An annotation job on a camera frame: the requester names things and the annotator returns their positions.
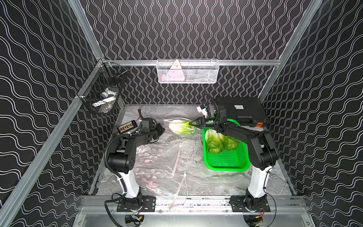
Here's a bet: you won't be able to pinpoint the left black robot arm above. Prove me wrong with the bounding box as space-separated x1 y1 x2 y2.
104 109 165 211

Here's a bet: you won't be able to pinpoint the green plastic basket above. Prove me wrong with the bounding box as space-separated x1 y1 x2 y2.
202 128 251 172

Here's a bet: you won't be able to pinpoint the zip-top bag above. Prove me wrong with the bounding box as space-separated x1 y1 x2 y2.
133 168 189 211

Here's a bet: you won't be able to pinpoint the bagged chinese cabbage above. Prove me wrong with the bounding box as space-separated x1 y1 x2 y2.
164 117 196 136
134 143 183 176

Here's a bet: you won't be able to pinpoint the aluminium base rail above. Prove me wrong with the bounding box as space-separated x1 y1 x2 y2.
78 195 307 215

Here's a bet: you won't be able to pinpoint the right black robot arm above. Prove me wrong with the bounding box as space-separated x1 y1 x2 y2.
189 94 279 211

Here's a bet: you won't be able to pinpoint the black wire wall basket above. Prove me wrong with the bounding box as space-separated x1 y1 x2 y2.
80 62 130 115

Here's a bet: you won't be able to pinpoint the white wire wall basket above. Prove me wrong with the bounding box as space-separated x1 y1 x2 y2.
156 59 219 84

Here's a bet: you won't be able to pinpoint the white items in black basket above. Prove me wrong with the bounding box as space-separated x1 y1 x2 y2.
92 88 119 114

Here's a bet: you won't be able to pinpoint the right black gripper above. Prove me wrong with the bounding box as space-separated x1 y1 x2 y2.
188 117 219 129

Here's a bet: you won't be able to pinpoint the black tool case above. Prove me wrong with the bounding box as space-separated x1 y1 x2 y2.
215 97 269 127

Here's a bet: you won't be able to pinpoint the pink triangle card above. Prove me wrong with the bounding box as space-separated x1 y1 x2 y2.
165 60 185 82

